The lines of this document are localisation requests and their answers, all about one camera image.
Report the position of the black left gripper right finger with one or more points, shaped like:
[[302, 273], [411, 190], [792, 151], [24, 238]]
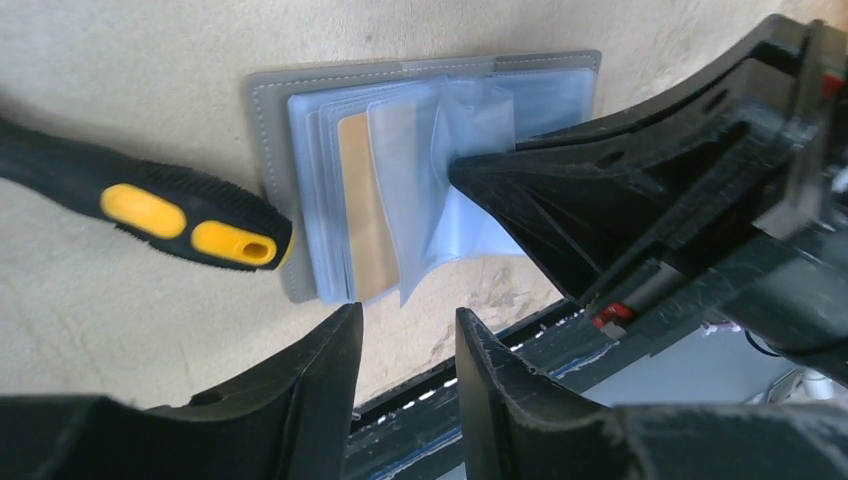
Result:
[[519, 423]]

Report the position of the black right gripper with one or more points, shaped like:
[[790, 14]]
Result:
[[719, 199]]

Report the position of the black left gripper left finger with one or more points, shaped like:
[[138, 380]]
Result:
[[287, 417]]

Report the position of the black yellow handled screwdriver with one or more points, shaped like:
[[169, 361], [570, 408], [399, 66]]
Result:
[[177, 210]]

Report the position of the grey leather card holder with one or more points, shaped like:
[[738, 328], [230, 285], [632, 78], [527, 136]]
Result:
[[357, 156]]

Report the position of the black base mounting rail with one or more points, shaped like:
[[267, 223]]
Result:
[[399, 427]]

